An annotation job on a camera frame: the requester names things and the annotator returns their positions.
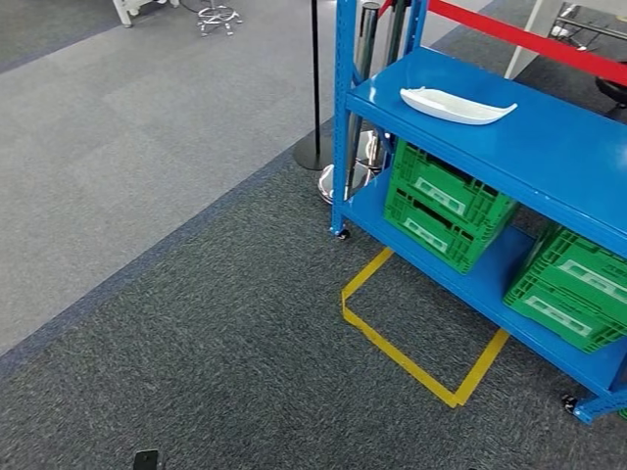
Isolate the black stanchion post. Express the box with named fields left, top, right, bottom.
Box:
left=293, top=0, right=338, bottom=172

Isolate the blue metal shelf rack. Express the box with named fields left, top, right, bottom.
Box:
left=331, top=0, right=627, bottom=426

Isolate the black power strip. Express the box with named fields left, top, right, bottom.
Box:
left=551, top=23, right=588, bottom=51

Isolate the white furniture foot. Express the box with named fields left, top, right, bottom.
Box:
left=111, top=0, right=181, bottom=28

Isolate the white plastic trim part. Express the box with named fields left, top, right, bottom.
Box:
left=399, top=85, right=519, bottom=126

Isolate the yellow floor tape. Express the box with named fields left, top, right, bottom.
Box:
left=341, top=246, right=511, bottom=410

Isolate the chrome stool base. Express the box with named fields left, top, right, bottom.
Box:
left=196, top=3, right=243, bottom=37

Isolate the red barrier belt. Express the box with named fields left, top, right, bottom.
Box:
left=377, top=0, right=627, bottom=87

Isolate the white desk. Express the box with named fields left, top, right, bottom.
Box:
left=505, top=0, right=545, bottom=80

